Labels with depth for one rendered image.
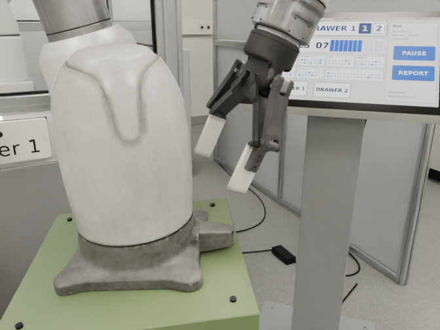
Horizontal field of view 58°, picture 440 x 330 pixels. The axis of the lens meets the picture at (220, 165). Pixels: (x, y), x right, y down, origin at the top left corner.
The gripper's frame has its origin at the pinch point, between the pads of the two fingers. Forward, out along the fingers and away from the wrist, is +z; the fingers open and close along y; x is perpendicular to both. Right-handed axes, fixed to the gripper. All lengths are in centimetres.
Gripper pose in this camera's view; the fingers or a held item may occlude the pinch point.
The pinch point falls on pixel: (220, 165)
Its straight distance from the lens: 60.5
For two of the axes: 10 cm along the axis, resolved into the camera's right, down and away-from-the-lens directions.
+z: -4.0, 8.9, 2.2
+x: 8.3, 2.5, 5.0
